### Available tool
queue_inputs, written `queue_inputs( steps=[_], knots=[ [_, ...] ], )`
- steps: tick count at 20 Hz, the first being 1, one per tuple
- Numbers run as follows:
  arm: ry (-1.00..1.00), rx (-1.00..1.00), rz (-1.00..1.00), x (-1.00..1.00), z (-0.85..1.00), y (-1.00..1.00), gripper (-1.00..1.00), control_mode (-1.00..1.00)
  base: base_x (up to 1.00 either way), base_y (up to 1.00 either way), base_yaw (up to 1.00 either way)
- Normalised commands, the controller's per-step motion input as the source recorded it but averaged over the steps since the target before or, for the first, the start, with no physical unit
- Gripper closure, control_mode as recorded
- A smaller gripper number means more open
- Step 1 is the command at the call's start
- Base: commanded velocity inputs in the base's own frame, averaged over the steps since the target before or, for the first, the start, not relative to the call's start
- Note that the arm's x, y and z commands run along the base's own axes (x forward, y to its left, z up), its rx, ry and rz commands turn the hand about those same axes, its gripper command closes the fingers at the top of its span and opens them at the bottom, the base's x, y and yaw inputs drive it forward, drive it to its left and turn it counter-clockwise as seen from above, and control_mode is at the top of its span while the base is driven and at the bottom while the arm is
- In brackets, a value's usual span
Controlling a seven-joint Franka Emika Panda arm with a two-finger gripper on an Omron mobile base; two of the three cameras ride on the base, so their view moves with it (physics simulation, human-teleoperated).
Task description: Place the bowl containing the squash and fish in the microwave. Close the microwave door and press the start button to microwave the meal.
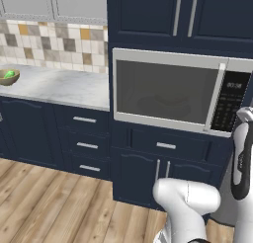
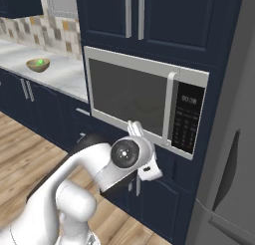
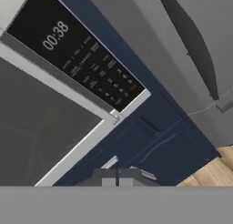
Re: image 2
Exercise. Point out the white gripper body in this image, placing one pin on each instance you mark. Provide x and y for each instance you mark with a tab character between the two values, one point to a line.
135	128

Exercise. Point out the grey fridge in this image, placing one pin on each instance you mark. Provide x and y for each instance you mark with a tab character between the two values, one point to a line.
229	122

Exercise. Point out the navy cupboard door under microwave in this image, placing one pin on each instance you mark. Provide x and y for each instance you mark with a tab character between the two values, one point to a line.
166	202

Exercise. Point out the navy corner wall cupboard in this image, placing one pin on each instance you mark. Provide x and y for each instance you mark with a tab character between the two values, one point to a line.
20	1

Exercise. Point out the silver microwave oven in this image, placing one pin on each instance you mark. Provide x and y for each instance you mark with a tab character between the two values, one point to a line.
189	122

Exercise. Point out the grey framed window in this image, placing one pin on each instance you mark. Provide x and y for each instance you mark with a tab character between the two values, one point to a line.
63	1

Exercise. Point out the navy base cupboard door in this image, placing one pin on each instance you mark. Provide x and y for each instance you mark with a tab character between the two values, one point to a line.
13	96
50	116

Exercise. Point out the microwave door with dark window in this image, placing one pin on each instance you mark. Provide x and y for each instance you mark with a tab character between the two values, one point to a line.
126	89

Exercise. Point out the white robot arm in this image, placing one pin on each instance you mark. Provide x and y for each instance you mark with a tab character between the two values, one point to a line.
76	176

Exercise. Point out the green round food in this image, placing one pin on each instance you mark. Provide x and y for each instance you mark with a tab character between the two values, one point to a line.
41	61

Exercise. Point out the navy wall cupboard door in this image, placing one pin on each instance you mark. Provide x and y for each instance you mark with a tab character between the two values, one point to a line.
103	13
179	16

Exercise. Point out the tan bowl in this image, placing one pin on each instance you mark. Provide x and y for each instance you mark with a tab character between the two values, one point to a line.
37	67

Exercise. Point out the navy drawer front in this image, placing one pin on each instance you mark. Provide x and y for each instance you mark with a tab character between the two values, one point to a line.
79	121

